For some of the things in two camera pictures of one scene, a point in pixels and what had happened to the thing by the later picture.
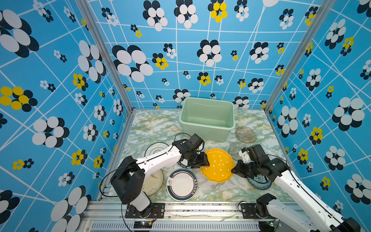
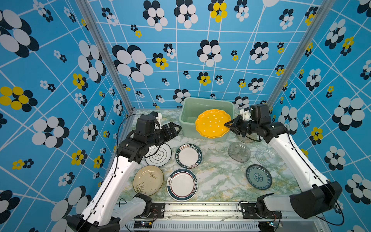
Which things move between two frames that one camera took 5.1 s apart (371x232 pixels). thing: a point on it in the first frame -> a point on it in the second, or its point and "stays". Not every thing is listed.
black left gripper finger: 202,157 -> 175,128
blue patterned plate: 260,181 stays
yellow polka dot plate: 221,164 -> 211,123
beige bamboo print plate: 152,182 stays
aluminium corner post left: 93,20 stays
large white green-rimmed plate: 182,184 stays
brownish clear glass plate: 246,134 stays
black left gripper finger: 205,164 -> 174,129
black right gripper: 238,170 -> 234,128
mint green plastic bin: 211,119 stays
